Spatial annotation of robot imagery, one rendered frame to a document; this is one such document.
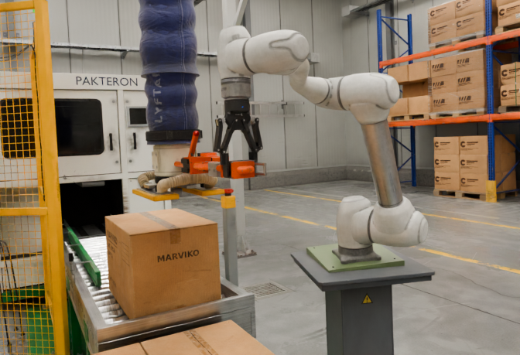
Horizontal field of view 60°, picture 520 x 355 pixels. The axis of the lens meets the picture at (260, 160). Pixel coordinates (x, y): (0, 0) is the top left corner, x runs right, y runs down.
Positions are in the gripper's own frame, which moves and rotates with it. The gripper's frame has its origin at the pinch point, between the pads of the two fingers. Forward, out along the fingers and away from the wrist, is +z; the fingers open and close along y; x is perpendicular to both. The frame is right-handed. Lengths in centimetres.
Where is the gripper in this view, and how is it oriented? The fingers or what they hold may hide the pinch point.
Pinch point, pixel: (239, 166)
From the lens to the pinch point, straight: 135.9
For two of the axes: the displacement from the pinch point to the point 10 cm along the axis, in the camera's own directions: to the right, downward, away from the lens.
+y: -8.8, 0.6, -4.7
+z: 0.4, 10.0, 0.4
